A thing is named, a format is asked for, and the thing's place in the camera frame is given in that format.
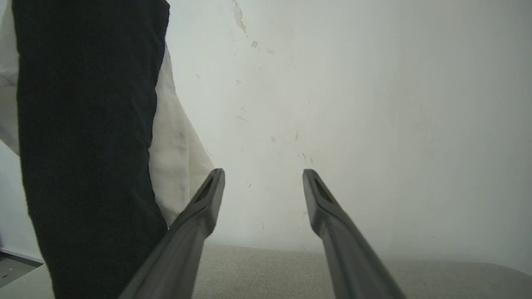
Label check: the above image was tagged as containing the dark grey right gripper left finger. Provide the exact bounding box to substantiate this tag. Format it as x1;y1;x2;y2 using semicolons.
118;168;225;299

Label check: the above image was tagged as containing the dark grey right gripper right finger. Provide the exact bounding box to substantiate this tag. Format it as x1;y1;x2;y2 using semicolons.
303;169;407;299

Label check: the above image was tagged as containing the black and white t-shirt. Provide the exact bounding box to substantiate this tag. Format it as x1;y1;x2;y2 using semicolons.
0;0;214;299

